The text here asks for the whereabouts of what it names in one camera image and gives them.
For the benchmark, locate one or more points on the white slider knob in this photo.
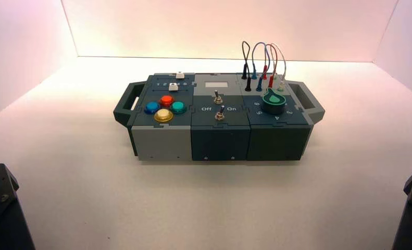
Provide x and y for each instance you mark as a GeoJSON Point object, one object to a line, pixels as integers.
{"type": "Point", "coordinates": [173, 87]}
{"type": "Point", "coordinates": [180, 75]}

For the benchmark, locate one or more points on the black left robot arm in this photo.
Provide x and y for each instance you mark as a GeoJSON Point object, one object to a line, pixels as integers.
{"type": "Point", "coordinates": [2, 214]}

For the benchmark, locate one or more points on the grey and teal control box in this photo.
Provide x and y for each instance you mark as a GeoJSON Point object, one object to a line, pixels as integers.
{"type": "Point", "coordinates": [219, 138]}

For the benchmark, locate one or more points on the green push button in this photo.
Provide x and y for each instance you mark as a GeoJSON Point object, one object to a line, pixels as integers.
{"type": "Point", "coordinates": [178, 107]}

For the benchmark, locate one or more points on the white display window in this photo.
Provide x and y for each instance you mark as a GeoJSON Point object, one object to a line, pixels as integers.
{"type": "Point", "coordinates": [216, 84]}

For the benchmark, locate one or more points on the yellow push button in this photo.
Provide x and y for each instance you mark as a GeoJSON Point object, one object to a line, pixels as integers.
{"type": "Point", "coordinates": [163, 115]}

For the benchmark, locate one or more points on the red push button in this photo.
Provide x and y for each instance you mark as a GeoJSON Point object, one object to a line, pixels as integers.
{"type": "Point", "coordinates": [166, 100]}

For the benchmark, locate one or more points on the blue push button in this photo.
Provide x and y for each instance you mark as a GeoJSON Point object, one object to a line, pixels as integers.
{"type": "Point", "coordinates": [152, 107]}

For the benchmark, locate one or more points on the green pointer rotary knob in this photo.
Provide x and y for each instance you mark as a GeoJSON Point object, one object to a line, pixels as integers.
{"type": "Point", "coordinates": [273, 103]}

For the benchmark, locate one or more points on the metal toggle switch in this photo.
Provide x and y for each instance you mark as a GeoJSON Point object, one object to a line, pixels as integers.
{"type": "Point", "coordinates": [220, 115]}
{"type": "Point", "coordinates": [218, 99]}

